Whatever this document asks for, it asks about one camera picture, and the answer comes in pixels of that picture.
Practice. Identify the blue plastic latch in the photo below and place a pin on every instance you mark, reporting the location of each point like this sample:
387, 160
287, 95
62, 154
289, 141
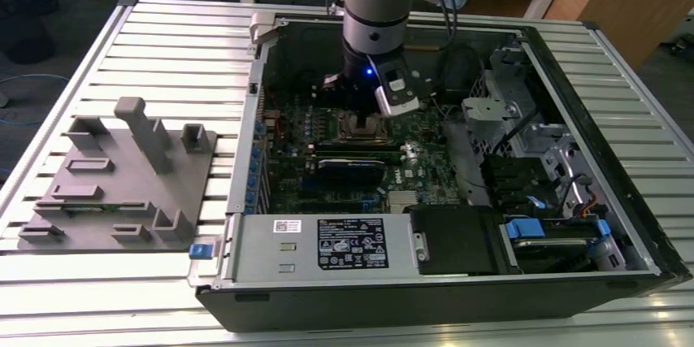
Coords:
200, 251

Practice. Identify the CPU socket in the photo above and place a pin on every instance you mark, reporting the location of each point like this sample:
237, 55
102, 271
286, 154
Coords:
391, 135

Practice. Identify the black office chair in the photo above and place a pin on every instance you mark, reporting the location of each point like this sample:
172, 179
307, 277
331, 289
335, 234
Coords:
32, 44

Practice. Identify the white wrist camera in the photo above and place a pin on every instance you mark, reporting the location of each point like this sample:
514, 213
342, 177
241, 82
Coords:
398, 99

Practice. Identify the black graphics card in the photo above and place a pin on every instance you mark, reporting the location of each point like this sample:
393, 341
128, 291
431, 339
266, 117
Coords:
350, 176

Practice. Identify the blue disk carrier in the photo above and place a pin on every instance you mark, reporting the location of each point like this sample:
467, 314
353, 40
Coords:
523, 227

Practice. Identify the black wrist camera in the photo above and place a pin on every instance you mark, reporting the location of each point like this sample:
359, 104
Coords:
331, 83

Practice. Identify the green RAM stick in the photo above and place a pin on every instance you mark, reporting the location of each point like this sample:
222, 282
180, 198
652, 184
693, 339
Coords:
90, 207

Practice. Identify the perforated metal drive cage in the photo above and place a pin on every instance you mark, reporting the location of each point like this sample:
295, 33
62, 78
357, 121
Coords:
482, 87

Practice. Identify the grey parts rack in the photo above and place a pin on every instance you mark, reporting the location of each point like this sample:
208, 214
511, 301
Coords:
135, 184

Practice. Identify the black PC case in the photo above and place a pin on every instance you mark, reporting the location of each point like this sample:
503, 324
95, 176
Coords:
379, 306

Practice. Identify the green motherboard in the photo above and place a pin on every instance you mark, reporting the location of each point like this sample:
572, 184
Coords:
434, 192

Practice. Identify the silver green CPU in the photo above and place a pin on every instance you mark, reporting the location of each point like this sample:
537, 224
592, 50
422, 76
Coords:
379, 129

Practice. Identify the silver metal bracket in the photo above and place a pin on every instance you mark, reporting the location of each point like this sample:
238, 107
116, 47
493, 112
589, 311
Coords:
479, 117

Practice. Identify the silver power supply unit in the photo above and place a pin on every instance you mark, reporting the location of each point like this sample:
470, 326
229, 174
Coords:
261, 257

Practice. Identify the silver finned heatsink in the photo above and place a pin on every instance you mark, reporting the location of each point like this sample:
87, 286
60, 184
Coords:
403, 197

